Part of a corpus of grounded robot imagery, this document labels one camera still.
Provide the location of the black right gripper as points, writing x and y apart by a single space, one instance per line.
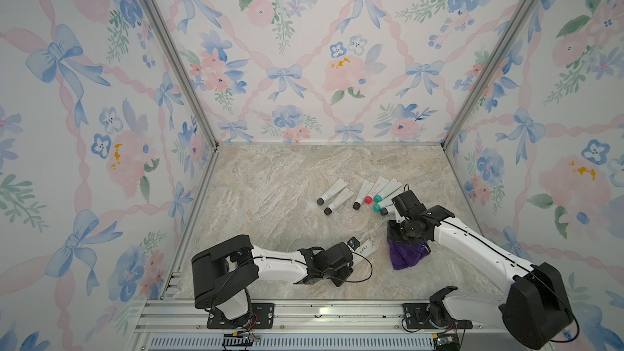
390 224

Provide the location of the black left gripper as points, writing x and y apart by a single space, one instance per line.
345 273

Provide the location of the white tube front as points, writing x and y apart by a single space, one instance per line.
388 210

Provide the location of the purple cloth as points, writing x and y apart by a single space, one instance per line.
407 256

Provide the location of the white tube grey cap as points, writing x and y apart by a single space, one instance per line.
388 201

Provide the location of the white tube pink cap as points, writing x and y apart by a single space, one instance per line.
377 186
365 250

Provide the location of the white toothpaste tube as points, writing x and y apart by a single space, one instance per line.
389 188

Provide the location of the white tube black cap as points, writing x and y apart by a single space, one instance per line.
362 194

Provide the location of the white tube dark cap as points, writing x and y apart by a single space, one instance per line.
342 197

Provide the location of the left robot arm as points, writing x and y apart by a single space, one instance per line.
222 274

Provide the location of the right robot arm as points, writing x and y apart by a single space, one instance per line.
532 305

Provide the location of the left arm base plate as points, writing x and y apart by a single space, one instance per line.
258 316

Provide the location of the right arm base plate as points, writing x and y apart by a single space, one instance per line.
418 316

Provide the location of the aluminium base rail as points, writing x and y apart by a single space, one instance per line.
309 325

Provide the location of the aluminium corner post right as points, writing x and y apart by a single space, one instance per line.
520 17

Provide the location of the aluminium corner post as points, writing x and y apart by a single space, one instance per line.
520 17
164 37

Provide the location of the aluminium corner post left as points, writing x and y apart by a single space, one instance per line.
164 37

